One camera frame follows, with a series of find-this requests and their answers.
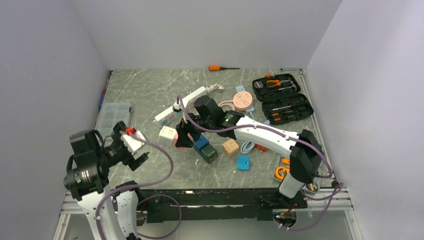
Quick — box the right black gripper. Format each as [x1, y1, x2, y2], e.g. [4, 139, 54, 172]
[175, 109, 215, 148]

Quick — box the dark blue cube adapter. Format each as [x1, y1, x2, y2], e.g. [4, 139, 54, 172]
[193, 134, 210, 153]

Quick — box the white power strip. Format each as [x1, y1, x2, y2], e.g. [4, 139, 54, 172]
[154, 83, 225, 129]

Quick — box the pink round plug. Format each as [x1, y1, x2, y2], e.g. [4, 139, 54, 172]
[232, 91, 253, 111]

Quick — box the green cube plug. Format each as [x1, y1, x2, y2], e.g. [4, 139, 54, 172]
[199, 144, 218, 164]

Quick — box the wooden cube plug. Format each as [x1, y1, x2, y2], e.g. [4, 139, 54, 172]
[222, 139, 240, 157]

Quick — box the pink plug adapter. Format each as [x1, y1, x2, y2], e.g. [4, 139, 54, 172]
[172, 132, 191, 152]

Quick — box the white cube plug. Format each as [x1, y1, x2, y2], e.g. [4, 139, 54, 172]
[158, 125, 177, 147]

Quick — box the light blue cable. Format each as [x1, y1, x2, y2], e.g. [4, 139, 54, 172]
[240, 111, 271, 155]

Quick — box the small blue plug adapter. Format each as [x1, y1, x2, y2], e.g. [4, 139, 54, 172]
[236, 155, 254, 171]

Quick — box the red cube adapter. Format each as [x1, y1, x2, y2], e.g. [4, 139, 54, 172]
[254, 144, 268, 152]

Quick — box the blue power strip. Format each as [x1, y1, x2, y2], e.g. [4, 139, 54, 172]
[235, 85, 255, 113]

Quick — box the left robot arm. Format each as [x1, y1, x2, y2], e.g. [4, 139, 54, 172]
[63, 121, 148, 240]

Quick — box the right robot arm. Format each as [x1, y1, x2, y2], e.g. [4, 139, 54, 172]
[173, 95, 325, 208]

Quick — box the clear plastic screw box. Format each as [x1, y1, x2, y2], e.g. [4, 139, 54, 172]
[94, 102, 132, 138]

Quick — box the blue red pen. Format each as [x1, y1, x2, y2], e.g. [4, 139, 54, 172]
[98, 80, 109, 110]

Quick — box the black tool case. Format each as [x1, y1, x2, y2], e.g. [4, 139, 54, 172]
[252, 73, 314, 125]

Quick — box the grey tool tray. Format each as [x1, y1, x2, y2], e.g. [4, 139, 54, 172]
[273, 154, 321, 194]

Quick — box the orange tape measure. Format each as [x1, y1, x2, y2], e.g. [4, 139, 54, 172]
[274, 166, 290, 181]

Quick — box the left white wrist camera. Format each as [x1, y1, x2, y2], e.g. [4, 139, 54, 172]
[120, 127, 147, 158]

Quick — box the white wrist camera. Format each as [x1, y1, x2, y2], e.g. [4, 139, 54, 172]
[120, 127, 147, 158]
[172, 102, 182, 113]

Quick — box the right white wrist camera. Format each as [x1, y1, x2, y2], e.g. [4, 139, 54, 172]
[172, 102, 182, 113]

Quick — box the orange handled screwdriver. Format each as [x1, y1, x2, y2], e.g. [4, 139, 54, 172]
[208, 65, 240, 72]

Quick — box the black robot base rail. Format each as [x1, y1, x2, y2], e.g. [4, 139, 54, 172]
[135, 187, 308, 223]

